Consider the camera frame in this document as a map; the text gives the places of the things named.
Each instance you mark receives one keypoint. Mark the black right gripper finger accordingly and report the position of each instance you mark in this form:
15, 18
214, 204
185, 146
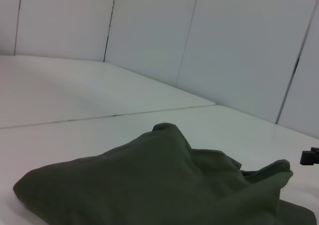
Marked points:
310, 157

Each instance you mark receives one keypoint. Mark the dark green t-shirt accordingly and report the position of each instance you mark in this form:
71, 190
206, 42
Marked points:
149, 185

